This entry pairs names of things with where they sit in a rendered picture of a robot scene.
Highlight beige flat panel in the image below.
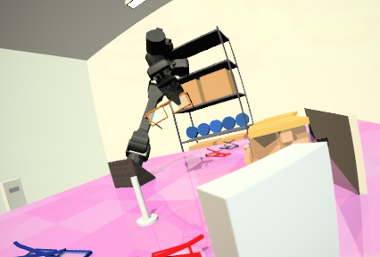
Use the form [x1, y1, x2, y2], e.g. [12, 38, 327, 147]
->
[304, 107, 368, 195]

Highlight blue glasses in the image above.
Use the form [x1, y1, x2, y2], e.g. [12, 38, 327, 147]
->
[13, 241, 93, 257]

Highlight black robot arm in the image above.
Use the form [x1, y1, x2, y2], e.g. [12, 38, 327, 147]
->
[126, 27, 190, 167]

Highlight brown tortoiseshell glasses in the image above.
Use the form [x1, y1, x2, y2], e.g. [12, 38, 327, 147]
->
[145, 91, 194, 130]

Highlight white rectangular block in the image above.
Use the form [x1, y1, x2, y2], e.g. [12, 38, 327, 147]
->
[196, 142, 340, 257]

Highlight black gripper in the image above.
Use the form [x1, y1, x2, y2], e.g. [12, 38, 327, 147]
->
[146, 59, 185, 105]

